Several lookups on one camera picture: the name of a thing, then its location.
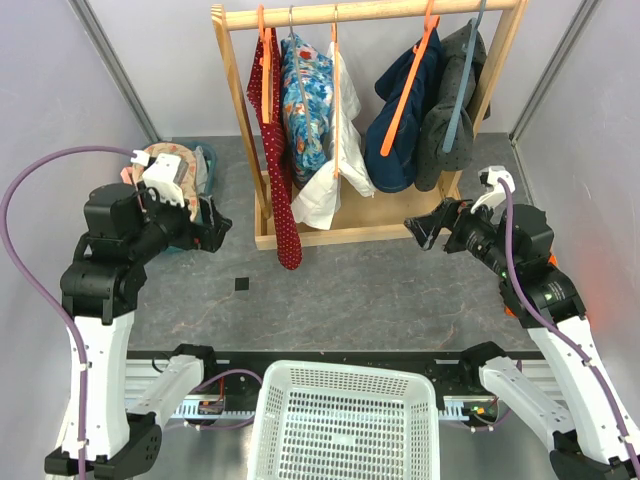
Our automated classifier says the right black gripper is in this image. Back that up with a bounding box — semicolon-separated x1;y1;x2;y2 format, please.
404;193;518;278

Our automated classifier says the red polka dot skirt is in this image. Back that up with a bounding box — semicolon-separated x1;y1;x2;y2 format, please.
247;28;302;270

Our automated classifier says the orange plastic hanger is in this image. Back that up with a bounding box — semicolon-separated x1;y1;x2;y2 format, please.
257;4;273;124

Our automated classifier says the white plastic basket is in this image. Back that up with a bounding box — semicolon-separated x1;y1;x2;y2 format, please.
247;360;441;479

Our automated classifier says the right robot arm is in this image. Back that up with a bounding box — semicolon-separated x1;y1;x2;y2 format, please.
404;198;639;479

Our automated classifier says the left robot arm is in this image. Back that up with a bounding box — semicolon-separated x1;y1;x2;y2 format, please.
44;183;232;479

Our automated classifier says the blue grey hanger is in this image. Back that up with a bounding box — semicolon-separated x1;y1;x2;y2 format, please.
442;0;487;153

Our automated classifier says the orange hanger with white shirt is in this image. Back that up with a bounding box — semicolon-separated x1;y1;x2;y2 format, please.
331;4;341;180

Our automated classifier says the grey metal hanger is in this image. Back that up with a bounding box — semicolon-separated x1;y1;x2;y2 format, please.
288;4;313;146

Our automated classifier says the dark blue denim garment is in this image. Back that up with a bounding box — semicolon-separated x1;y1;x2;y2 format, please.
364;32;444;193

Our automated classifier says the grey dotted garment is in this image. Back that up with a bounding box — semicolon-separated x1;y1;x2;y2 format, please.
414;18;487;192

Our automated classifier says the teal plastic tray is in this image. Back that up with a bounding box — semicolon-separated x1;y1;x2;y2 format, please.
144;144;216;254

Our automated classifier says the floral oven mitt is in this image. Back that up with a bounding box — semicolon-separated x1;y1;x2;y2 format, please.
120;142;199;221

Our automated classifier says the white shirt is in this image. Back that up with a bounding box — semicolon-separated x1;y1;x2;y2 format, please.
291;43;376;230

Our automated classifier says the orange cloth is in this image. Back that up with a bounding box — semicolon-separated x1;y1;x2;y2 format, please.
504;253;558;318

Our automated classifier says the blue floral garment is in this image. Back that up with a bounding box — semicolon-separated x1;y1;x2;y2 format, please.
281;33;334;189

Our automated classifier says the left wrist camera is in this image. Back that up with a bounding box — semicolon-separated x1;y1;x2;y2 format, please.
142;153;187;207

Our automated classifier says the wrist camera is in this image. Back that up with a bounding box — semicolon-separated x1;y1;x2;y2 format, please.
142;153;187;207
471;165;515;214

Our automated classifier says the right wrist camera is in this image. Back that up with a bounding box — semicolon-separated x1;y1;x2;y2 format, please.
471;165;515;214

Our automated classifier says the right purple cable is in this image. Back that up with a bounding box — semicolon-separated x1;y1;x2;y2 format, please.
494;177;640;466

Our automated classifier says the purple cable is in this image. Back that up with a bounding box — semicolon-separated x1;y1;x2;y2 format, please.
0;145;142;480
494;177;640;466

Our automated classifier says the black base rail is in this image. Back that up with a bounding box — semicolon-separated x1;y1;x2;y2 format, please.
124;349;546;396

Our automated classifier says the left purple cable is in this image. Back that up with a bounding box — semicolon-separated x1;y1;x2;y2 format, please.
0;145;142;480

